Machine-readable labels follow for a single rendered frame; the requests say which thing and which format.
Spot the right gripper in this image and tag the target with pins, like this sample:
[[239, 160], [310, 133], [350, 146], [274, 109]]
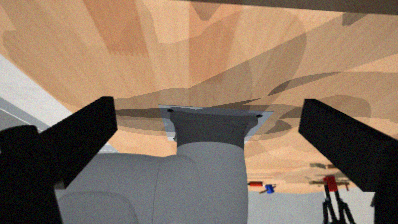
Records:
[[328, 205]]

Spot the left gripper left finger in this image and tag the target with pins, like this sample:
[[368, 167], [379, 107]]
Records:
[[26, 191]]

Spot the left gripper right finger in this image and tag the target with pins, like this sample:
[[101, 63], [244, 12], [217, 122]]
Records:
[[366, 156]]

